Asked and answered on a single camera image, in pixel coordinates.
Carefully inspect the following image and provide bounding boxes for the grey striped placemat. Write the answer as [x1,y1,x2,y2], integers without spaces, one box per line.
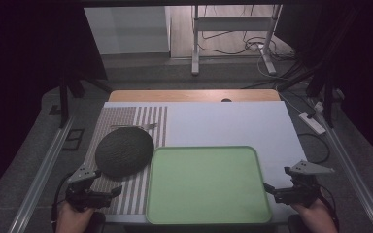
[83,106,169,216]

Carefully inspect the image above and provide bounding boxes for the green plastic tray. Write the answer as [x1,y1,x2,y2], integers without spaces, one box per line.
[145,146,273,225]

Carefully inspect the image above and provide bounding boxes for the black floor cable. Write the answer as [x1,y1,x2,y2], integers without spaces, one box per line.
[298,132,331,165]

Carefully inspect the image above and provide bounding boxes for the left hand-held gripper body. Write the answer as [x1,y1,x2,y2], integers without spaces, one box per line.
[65,162,114,212]

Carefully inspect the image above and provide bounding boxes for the wooden table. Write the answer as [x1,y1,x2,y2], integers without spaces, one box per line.
[108,88,283,104]

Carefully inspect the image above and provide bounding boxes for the aluminium rail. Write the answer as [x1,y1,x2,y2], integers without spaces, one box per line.
[310,96,373,233]
[7,116,76,233]

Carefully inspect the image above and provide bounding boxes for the person's right hand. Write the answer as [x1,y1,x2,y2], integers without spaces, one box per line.
[291,197,338,233]

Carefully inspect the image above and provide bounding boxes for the person's left hand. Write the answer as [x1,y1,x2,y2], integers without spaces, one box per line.
[55,200,95,233]

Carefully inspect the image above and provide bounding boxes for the dark round woven placemat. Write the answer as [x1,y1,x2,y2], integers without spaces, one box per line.
[94,126,155,179]

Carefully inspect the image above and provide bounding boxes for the black floor frame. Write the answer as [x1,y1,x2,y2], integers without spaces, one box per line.
[61,128,85,151]

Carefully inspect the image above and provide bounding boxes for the white power strip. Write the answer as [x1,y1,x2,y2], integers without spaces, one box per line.
[297,111,327,136]

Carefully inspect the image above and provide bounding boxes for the white metal desk frame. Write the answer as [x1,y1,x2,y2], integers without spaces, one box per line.
[190,4,284,78]

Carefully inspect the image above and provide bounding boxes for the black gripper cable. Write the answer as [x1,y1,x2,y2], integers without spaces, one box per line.
[51,172,76,233]
[316,184,340,232]

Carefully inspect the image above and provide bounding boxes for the white table cover board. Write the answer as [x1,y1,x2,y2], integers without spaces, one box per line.
[86,100,309,225]

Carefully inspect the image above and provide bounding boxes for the black stand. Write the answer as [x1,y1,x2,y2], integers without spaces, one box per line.
[57,61,113,129]
[275,48,346,128]

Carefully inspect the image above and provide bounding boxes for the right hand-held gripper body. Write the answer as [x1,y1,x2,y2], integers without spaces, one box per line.
[273,159,336,209]

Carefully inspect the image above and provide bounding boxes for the white panel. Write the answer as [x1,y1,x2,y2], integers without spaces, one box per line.
[84,6,171,56]

